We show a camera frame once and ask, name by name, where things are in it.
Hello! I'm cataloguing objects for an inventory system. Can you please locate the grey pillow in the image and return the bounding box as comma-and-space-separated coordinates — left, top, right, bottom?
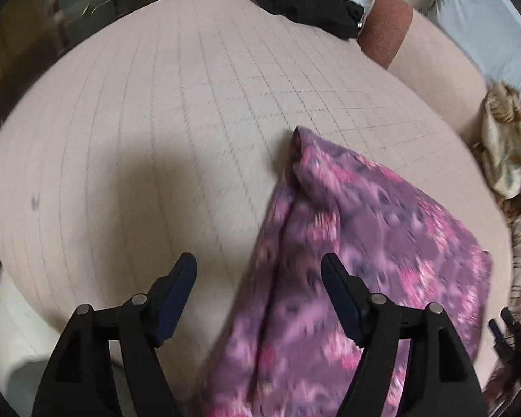
434, 0, 521, 100

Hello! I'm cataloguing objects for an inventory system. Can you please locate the pink quilted sofa bed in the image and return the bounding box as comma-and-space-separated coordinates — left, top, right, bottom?
0, 0, 513, 417

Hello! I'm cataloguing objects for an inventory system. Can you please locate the reddish brown cushion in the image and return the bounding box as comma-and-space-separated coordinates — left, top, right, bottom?
357, 0, 489, 140

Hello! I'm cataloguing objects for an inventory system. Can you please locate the cream floral blanket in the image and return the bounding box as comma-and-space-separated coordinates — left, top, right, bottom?
471, 79, 521, 222

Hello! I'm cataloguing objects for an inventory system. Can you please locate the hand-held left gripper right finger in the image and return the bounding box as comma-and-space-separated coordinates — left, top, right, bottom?
320, 253, 489, 417

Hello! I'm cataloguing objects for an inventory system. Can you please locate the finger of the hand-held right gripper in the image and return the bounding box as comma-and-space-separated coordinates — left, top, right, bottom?
488, 319, 505, 349

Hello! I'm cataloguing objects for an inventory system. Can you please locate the purple floral garment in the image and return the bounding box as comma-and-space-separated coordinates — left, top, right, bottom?
200, 126, 492, 417

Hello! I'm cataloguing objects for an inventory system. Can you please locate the black cloth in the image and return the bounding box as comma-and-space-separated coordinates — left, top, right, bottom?
181, 0, 365, 41

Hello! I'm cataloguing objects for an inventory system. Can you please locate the wooden door with glass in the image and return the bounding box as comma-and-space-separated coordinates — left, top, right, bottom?
0, 0, 170, 109

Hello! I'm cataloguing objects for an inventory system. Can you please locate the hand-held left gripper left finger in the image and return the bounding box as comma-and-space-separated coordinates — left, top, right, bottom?
31, 252, 198, 417

